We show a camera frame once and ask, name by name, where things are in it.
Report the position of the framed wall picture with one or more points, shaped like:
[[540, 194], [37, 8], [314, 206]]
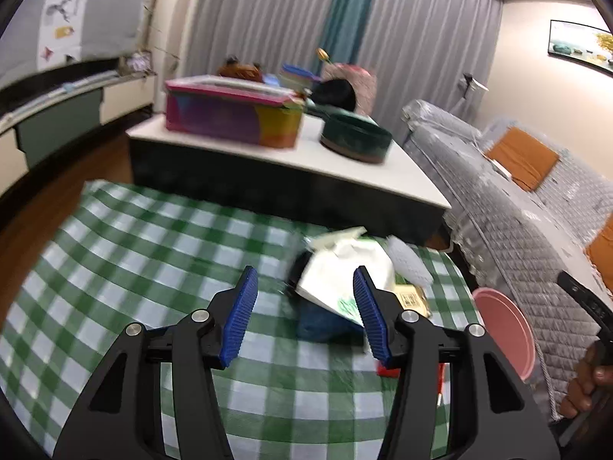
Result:
[[582, 48]]

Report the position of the cream paper bag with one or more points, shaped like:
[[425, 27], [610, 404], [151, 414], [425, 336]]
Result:
[[335, 238]]

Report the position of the red packet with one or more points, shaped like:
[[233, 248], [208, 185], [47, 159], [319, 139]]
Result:
[[440, 383]]

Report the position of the grey printed television cover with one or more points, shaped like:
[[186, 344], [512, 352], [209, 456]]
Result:
[[96, 14]]

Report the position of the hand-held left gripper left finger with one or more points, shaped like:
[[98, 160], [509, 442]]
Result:
[[238, 316]]

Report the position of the person's right hand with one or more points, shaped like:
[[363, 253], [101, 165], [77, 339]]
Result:
[[586, 383]]

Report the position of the green panda print pouch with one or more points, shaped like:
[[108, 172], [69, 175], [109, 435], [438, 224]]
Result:
[[342, 273]]

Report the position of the sofa with grey quilted cover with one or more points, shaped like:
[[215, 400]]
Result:
[[517, 239]]

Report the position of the stack of coloured bowls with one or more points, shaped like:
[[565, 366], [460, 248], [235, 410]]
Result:
[[297, 74]]

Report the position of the yellow artificial flower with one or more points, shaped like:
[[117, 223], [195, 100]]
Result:
[[324, 55]]

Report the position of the white-top coffee table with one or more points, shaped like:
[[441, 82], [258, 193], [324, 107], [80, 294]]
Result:
[[306, 172]]

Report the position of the multicoloured gift box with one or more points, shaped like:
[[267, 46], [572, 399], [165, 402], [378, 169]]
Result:
[[225, 115]]

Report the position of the pink lace bag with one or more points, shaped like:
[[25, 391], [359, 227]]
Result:
[[361, 81]]

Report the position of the black hat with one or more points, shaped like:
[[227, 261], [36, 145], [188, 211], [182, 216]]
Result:
[[335, 93]]

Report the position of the orange cushion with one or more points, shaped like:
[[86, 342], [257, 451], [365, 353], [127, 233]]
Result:
[[524, 158], [604, 254]]

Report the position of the dark blue packet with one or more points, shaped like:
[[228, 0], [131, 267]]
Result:
[[321, 323]]

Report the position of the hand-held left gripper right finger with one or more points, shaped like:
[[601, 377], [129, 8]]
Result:
[[371, 316]]

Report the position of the green checkered tablecloth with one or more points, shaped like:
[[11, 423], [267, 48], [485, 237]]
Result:
[[143, 258]]

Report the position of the teal curtain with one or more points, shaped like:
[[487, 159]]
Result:
[[349, 9]]

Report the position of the pink plastic bin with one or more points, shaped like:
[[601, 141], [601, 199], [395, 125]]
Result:
[[503, 330]]

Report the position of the grey curtain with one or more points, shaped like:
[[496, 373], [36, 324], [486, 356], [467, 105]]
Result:
[[431, 24]]

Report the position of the brown ornament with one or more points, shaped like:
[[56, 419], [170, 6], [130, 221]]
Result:
[[239, 69]]

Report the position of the clear plastic packaging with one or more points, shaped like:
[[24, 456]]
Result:
[[407, 258]]

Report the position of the white and grey television cabinet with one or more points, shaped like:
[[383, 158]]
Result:
[[57, 120]]

